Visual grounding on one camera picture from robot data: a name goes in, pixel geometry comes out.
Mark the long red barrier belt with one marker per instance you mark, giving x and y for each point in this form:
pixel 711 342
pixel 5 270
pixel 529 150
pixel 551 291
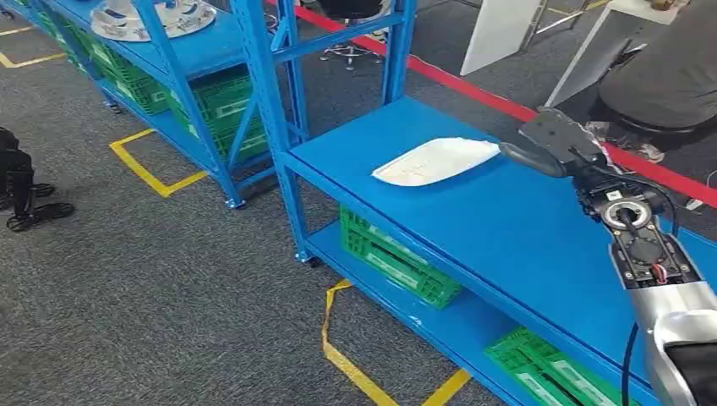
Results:
pixel 476 91

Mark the blue metal shelf rack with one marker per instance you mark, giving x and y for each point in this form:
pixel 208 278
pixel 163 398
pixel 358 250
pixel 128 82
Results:
pixel 196 50
pixel 504 224

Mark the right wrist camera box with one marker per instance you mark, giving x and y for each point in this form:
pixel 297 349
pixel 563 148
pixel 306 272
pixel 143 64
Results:
pixel 560 134

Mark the black stool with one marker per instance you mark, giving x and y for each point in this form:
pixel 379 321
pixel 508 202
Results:
pixel 650 126

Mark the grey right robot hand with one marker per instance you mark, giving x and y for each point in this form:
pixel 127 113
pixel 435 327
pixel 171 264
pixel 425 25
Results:
pixel 532 159

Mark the seated person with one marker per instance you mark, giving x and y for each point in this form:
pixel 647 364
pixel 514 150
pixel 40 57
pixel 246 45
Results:
pixel 666 73

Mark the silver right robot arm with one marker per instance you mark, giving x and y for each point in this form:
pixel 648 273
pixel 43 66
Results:
pixel 644 252

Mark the white table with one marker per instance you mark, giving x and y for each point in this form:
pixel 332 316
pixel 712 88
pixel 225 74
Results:
pixel 594 50

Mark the yellow floor tape twisted corner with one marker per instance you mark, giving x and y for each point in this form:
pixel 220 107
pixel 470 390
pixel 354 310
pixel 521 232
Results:
pixel 347 358

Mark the white plastic shell part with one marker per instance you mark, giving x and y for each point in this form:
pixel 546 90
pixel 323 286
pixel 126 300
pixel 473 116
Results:
pixel 431 162

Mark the white board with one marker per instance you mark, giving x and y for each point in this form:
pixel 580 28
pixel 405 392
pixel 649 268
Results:
pixel 498 33

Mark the office chair with star base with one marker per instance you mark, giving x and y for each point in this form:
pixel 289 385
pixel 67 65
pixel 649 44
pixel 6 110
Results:
pixel 353 8

